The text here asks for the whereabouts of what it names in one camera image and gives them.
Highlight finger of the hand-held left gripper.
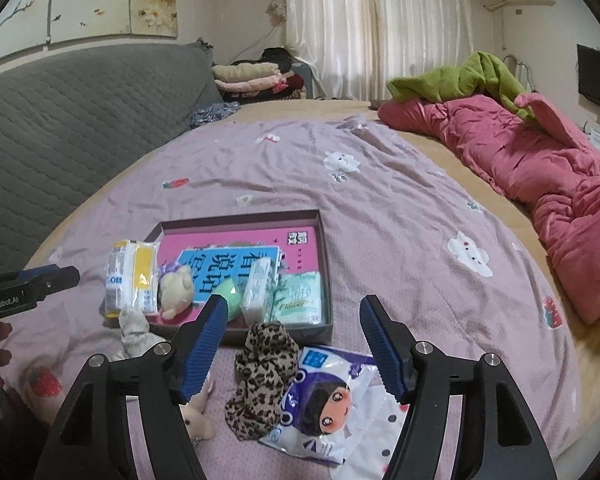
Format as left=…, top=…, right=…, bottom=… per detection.
left=30, top=267, right=81, bottom=304
left=10, top=266, right=62, bottom=284

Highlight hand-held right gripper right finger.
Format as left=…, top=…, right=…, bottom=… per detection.
left=358, top=294, right=556, bottom=480

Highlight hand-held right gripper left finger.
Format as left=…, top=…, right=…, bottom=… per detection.
left=34, top=294, right=230, bottom=480

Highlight small beige plush toy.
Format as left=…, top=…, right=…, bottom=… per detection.
left=179, top=375, right=217, bottom=443

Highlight leopard print scrunchie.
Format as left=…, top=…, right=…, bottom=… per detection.
left=224, top=322, right=301, bottom=442

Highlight green egg makeup sponge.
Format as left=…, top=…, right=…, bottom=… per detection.
left=215, top=280, right=246, bottom=323

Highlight cream plush bunny purple bow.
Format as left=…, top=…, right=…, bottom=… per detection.
left=155, top=262, right=197, bottom=321

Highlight white cartoon girl packet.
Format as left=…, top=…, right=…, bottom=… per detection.
left=258, top=345, right=406, bottom=466

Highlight grey white sock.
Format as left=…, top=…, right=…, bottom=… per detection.
left=111, top=306, right=163, bottom=361

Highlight shallow dark cardboard box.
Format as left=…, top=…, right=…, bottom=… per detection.
left=142, top=209, right=335, bottom=348

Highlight white green tissue pack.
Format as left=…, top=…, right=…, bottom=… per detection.
left=242, top=258, right=276, bottom=326

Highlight yellow and white sponge packet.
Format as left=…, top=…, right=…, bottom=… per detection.
left=102, top=240, right=161, bottom=318

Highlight person's left hand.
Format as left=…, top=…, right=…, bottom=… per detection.
left=0, top=322, right=14, bottom=377

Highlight green floral tissue pack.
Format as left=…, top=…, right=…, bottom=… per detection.
left=267, top=271, right=326, bottom=325

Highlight pink and blue book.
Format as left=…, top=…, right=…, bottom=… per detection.
left=157, top=227, right=326, bottom=326

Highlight purple printed bedsheet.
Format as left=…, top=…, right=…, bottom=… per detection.
left=0, top=110, right=581, bottom=480

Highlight tan bed mattress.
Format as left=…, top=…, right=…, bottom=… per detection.
left=220, top=97, right=600, bottom=461

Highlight blue crochet cloth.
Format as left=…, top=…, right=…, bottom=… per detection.
left=189, top=102, right=242, bottom=130

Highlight pink quilt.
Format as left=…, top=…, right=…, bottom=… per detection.
left=377, top=94, right=600, bottom=326

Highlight pile of folded clothes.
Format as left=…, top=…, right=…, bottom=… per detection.
left=211, top=47, right=311, bottom=103

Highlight green blanket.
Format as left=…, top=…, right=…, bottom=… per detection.
left=386, top=51, right=543, bottom=123

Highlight white curtains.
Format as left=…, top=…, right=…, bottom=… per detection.
left=265, top=0, right=473, bottom=103

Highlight floral wall poster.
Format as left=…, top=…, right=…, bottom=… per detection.
left=0, top=0, right=178, bottom=68

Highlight chrome bed rail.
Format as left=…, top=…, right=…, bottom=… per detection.
left=502, top=52, right=536, bottom=93

